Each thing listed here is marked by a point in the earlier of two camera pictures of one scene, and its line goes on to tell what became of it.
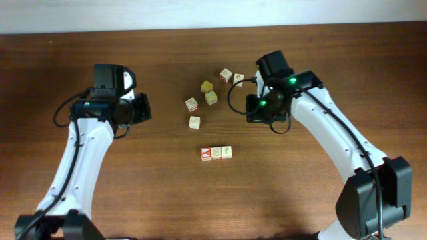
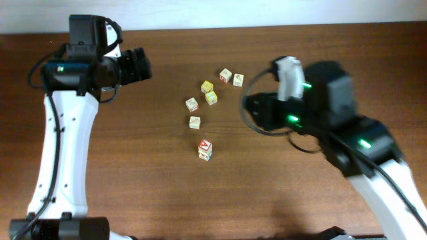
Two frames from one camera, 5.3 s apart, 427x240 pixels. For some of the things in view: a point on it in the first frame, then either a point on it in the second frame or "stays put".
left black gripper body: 137,108 → 132,69
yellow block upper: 207,87 stays put
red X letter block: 206,154 → 205,147
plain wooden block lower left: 195,122 stays put
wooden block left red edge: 192,104 stays put
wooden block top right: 237,78 stays put
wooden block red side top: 225,75 stays put
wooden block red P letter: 226,152 → 205,155
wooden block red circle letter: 216,153 → 205,155
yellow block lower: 211,97 stays put
